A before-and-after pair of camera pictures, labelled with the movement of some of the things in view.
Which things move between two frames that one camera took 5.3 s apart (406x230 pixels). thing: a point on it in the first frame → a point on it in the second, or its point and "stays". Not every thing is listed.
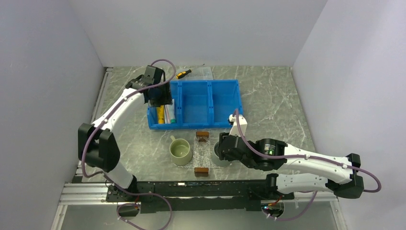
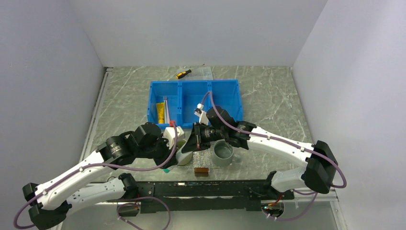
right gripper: (222, 155) → (196, 142)
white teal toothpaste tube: (171, 108) → (168, 169)
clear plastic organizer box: (203, 73) stays
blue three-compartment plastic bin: (200, 104) stays
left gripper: (166, 99) → (166, 154)
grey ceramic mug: (217, 161) stays
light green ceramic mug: (180, 151) stays
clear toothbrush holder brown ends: (202, 154) stays
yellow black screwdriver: (182, 74) stays
